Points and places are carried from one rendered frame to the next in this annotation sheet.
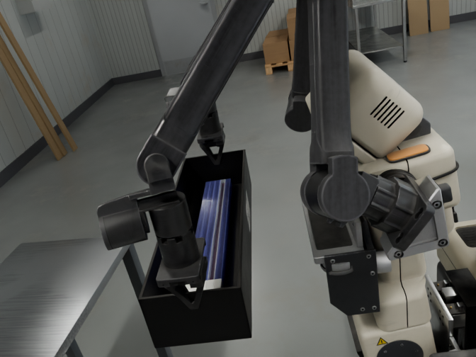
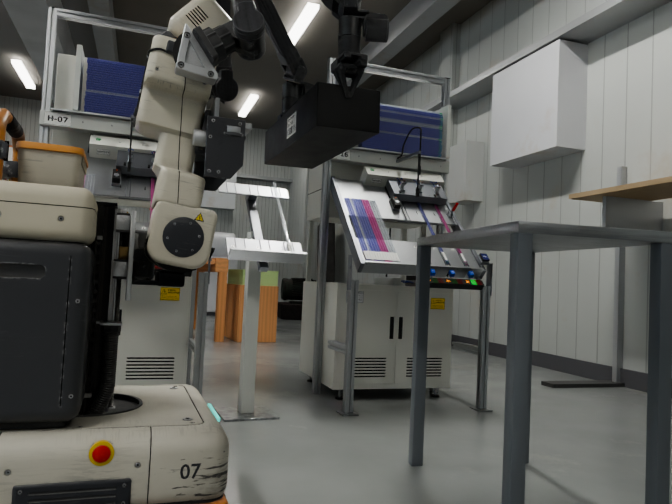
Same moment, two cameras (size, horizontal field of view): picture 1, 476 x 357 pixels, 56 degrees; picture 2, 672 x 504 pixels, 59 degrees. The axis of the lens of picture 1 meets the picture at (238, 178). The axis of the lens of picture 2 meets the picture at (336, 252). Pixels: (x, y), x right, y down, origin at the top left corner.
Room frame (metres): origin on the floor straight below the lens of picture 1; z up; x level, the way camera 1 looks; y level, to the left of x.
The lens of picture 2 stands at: (2.47, -0.63, 0.63)
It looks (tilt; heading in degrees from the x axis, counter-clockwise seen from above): 3 degrees up; 153
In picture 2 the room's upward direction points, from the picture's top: 3 degrees clockwise
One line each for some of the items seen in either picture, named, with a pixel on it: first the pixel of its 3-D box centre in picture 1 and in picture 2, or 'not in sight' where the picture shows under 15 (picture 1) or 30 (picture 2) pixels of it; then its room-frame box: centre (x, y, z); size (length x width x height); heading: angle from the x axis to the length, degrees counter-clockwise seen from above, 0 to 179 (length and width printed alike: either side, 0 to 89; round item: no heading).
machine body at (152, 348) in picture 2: not in sight; (113, 332); (-0.77, -0.27, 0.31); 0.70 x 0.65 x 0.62; 83
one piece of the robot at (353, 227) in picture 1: (344, 236); (214, 146); (0.84, -0.21, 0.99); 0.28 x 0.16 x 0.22; 173
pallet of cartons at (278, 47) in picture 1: (289, 38); not in sight; (6.92, -1.19, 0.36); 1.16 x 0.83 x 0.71; 172
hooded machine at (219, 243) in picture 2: not in sight; (217, 273); (-6.81, 1.91, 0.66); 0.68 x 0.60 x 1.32; 172
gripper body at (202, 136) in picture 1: (209, 124); (349, 52); (1.15, 0.05, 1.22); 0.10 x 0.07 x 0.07; 173
